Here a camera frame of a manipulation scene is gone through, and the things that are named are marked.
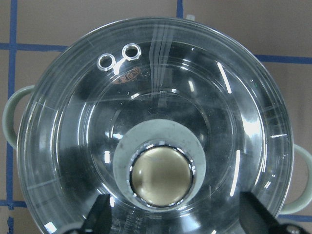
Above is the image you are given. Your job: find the brown paper table cover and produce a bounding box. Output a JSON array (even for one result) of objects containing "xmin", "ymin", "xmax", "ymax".
[{"xmin": 0, "ymin": 0, "xmax": 312, "ymax": 234}]

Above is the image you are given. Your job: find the glass pot lid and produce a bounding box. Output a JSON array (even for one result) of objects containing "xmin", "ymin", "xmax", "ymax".
[{"xmin": 17, "ymin": 16, "xmax": 293, "ymax": 234}]

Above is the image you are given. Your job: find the sage green cooking pot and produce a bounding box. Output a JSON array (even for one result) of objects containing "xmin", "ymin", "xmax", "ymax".
[{"xmin": 2, "ymin": 14, "xmax": 312, "ymax": 234}]

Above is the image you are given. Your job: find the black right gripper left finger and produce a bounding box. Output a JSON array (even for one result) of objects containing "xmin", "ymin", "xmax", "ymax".
[{"xmin": 80, "ymin": 195, "xmax": 111, "ymax": 234}]

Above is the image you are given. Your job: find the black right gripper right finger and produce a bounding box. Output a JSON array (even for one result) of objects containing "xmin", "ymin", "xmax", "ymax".
[{"xmin": 239, "ymin": 192, "xmax": 283, "ymax": 234}]

